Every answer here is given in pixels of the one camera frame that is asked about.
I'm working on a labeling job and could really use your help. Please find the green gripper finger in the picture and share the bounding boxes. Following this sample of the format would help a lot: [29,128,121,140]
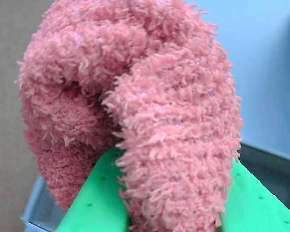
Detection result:
[56,145,131,232]
[219,159,290,232]

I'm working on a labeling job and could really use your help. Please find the fluffy orange-pink sock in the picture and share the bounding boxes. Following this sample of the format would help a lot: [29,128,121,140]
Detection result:
[15,0,244,232]

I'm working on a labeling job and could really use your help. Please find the grey plastic bin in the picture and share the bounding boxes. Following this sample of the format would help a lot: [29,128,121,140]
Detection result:
[20,142,290,232]

